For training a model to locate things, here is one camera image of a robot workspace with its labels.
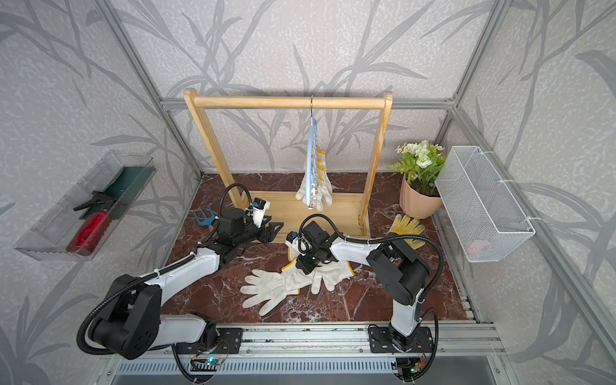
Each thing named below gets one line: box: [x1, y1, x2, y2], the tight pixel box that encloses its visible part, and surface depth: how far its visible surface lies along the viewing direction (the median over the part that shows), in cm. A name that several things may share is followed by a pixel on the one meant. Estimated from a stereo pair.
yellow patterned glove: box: [387, 214, 426, 250], surface depth 104 cm
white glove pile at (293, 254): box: [283, 246, 300, 269], surface depth 91 cm
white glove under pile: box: [308, 260, 356, 295], surface depth 88 cm
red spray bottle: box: [65, 190, 117, 256], surface depth 61 cm
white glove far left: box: [239, 259, 315, 317], surface depth 86 cm
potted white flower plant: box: [388, 140, 447, 219], surface depth 88 cm
